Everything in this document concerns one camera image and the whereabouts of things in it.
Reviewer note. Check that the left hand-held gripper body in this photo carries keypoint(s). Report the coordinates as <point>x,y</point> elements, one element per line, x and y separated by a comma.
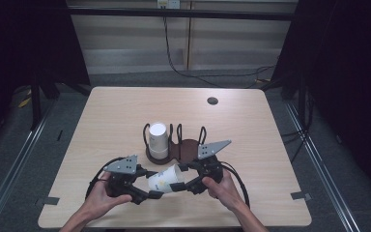
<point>122,180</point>

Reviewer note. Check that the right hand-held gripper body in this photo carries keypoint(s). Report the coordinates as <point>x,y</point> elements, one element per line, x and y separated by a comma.
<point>211,167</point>

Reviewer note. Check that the white printed paper cup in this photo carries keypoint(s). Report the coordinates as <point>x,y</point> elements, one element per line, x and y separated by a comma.
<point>165,179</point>

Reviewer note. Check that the stack of white paper cups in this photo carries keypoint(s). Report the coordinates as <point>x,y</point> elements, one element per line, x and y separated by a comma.
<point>158,140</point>

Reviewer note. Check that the person's right hand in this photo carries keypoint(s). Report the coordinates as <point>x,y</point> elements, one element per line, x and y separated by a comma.
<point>222,193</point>

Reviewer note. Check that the person's left hand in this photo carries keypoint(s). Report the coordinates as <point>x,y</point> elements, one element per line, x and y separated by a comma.
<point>104,203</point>

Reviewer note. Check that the grey tape strip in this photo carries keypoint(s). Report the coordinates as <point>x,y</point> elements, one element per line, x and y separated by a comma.
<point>301,195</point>
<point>48,201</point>

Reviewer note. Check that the yellow floor tape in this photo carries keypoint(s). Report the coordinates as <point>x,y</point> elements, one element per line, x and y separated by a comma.
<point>25,101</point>

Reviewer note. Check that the black horizontal bar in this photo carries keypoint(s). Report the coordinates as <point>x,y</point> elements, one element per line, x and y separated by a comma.
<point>180,13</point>

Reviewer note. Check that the black curtain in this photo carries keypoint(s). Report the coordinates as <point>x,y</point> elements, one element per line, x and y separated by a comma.
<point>351,80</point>
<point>19,48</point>

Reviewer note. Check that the metal floor rail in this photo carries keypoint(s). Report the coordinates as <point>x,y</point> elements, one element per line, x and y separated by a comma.
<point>325,170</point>
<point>9,177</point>

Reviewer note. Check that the black stand post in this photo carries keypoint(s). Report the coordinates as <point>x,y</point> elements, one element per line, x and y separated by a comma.
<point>35,103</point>

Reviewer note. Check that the white wall outlet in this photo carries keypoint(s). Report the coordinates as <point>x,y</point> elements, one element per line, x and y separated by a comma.
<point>168,3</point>

